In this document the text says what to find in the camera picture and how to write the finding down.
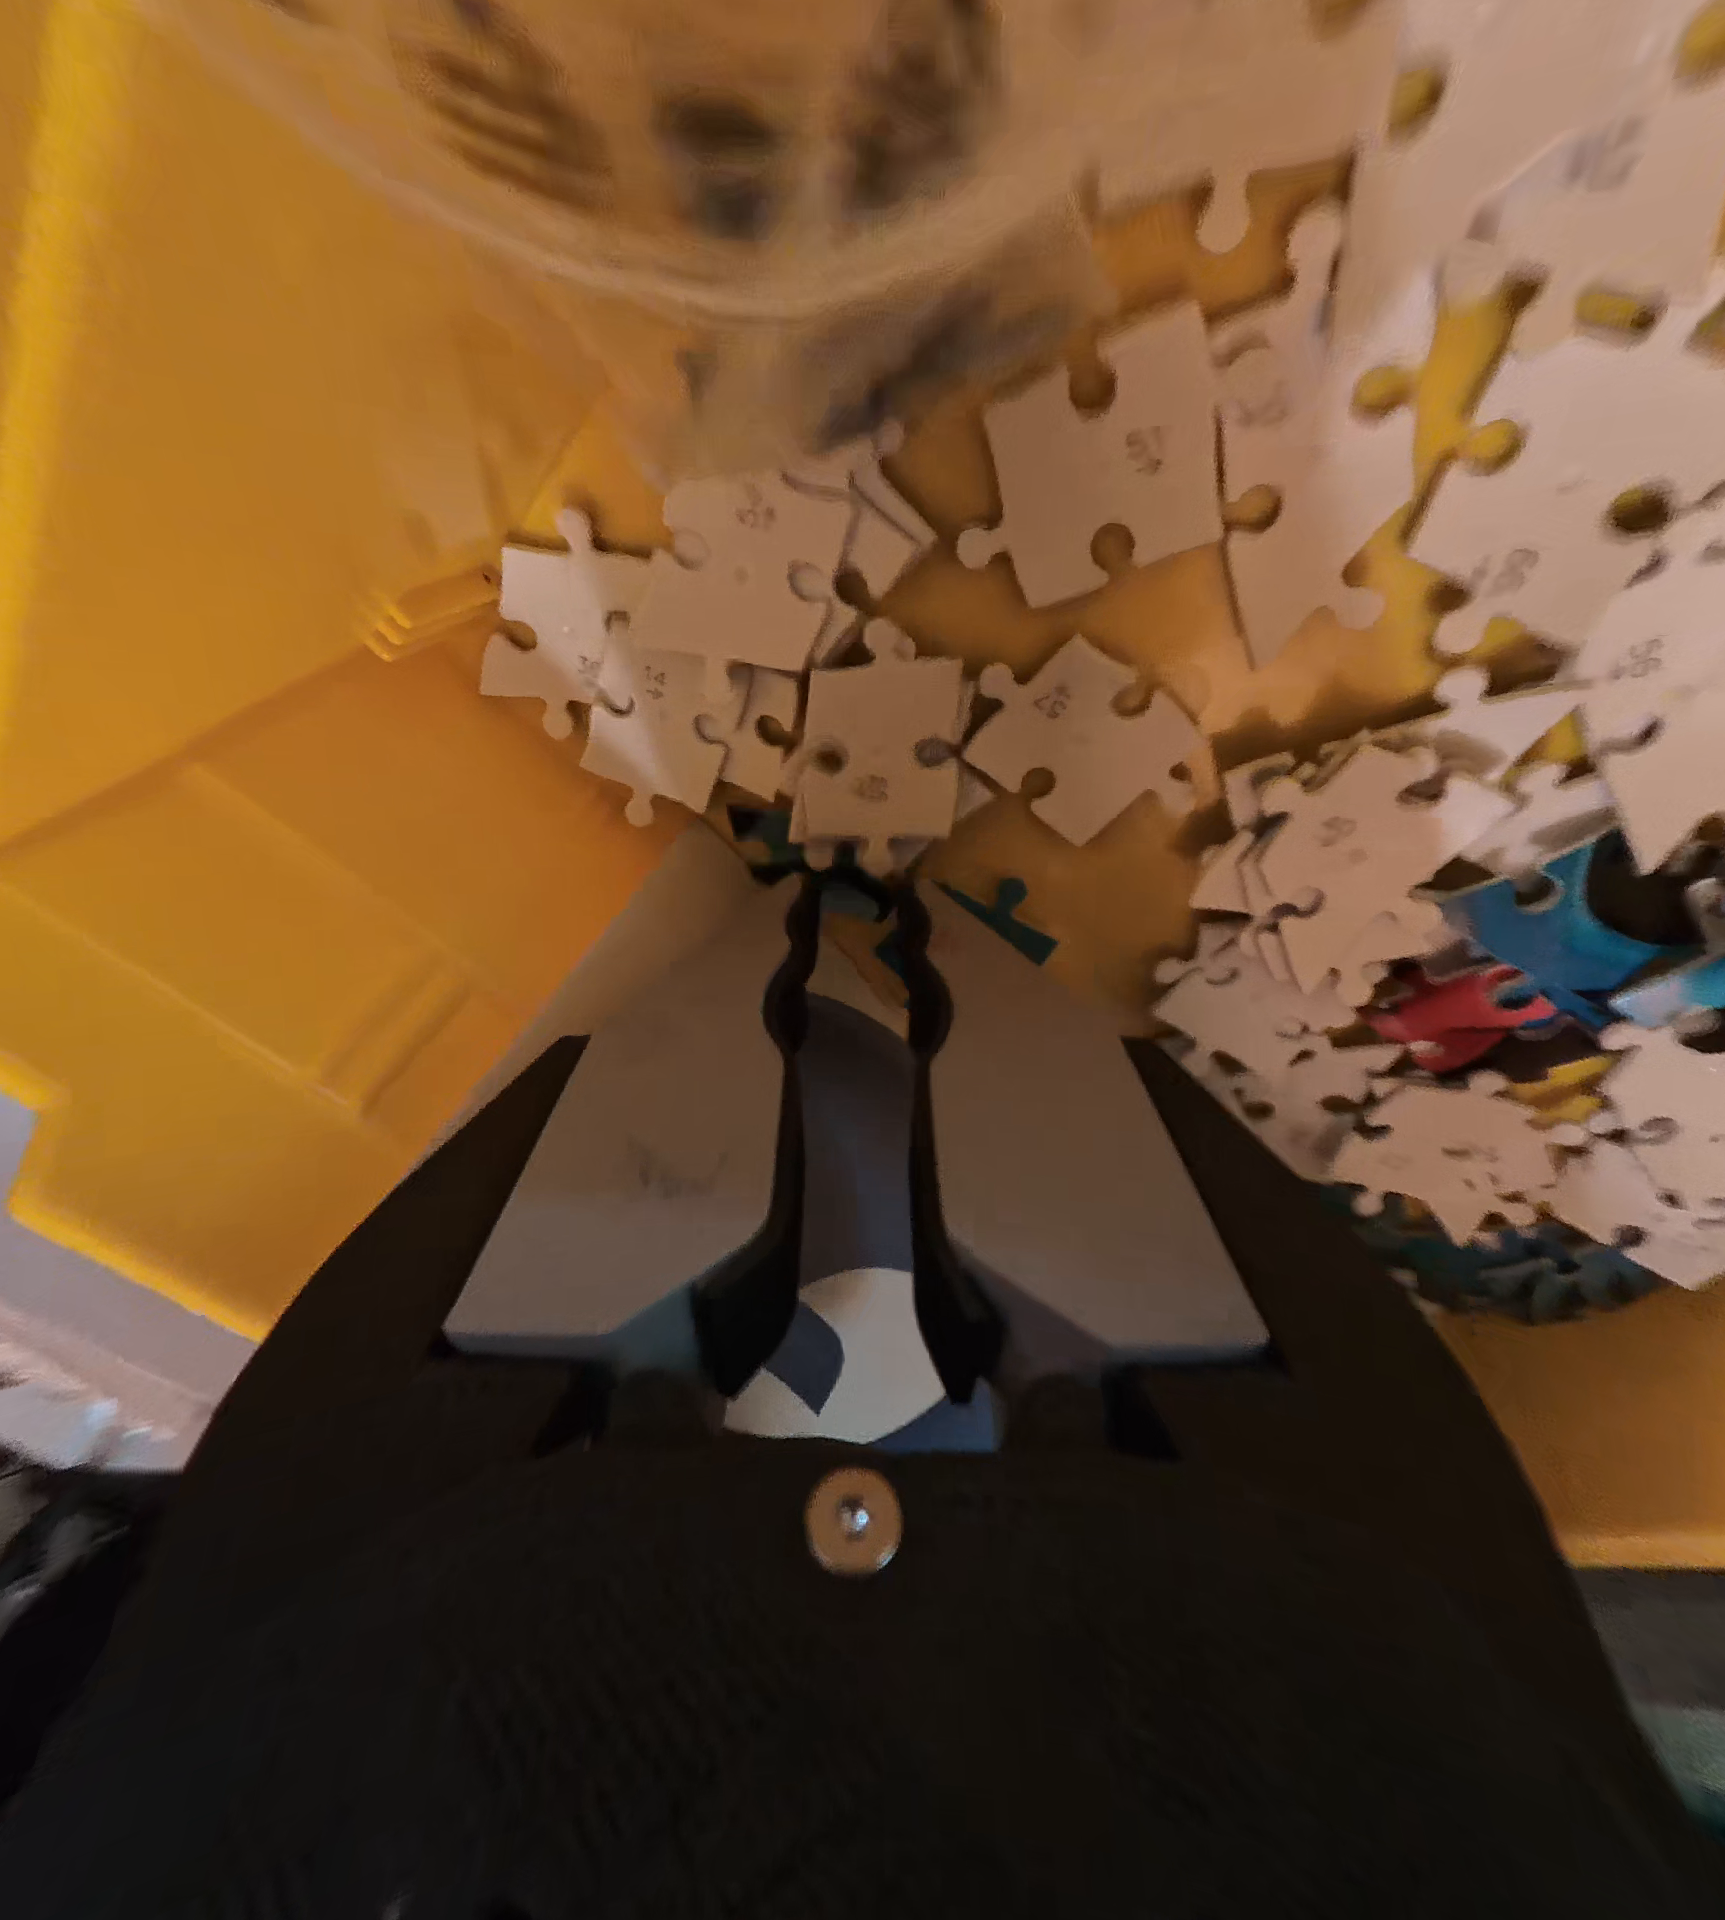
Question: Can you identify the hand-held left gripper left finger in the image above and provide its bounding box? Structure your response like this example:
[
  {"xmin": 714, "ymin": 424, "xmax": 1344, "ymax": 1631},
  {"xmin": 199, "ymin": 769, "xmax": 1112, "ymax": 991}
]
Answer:
[{"xmin": 442, "ymin": 874, "xmax": 827, "ymax": 1395}]

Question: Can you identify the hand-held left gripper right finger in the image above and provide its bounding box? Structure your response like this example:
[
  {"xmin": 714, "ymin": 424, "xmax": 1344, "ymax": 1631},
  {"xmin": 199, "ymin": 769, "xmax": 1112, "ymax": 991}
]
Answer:
[{"xmin": 882, "ymin": 887, "xmax": 1277, "ymax": 1402}]

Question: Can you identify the teal puzzle piece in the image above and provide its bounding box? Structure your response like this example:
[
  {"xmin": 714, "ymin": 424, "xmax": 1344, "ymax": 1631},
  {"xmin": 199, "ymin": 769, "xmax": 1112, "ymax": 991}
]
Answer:
[{"xmin": 801, "ymin": 874, "xmax": 1061, "ymax": 970}]

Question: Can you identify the yellow plastic bin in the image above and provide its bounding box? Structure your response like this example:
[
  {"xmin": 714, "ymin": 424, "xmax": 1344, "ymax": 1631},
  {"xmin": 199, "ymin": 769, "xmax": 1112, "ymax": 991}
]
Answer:
[{"xmin": 0, "ymin": 0, "xmax": 1725, "ymax": 1575}]

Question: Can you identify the pile of white puzzle pieces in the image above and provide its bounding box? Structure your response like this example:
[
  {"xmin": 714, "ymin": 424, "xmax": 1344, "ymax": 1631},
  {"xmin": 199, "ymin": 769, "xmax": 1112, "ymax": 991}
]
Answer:
[{"xmin": 479, "ymin": 0, "xmax": 1725, "ymax": 1298}]

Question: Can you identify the clear plastic bag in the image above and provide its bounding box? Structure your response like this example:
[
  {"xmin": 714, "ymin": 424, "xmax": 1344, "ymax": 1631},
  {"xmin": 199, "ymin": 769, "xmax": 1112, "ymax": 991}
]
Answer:
[{"xmin": 188, "ymin": 0, "xmax": 1105, "ymax": 459}]

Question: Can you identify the grey teal cloth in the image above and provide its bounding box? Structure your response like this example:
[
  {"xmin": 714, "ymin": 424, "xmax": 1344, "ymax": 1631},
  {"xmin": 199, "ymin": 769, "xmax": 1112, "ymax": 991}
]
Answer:
[{"xmin": 1575, "ymin": 1567, "xmax": 1725, "ymax": 1869}]

